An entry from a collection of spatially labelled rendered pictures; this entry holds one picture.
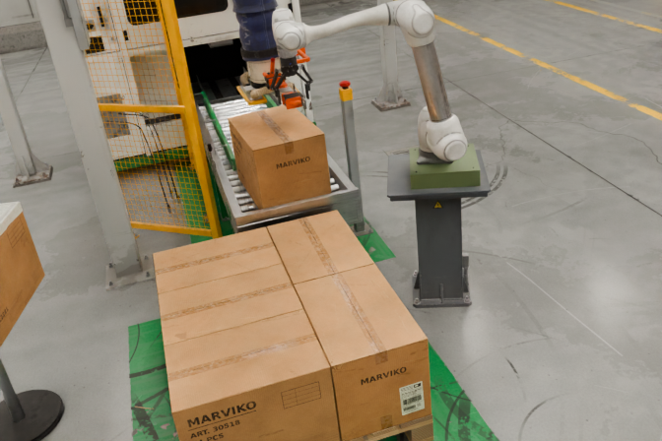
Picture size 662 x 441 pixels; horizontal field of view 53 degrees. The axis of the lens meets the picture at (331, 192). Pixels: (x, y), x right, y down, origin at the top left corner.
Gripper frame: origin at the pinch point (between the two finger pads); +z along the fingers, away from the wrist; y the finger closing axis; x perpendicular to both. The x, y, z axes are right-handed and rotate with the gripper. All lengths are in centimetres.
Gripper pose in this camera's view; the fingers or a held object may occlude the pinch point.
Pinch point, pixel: (294, 98)
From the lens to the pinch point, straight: 315.1
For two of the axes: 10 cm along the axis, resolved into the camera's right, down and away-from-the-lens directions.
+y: -9.5, 2.2, -2.2
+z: 1.0, 8.9, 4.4
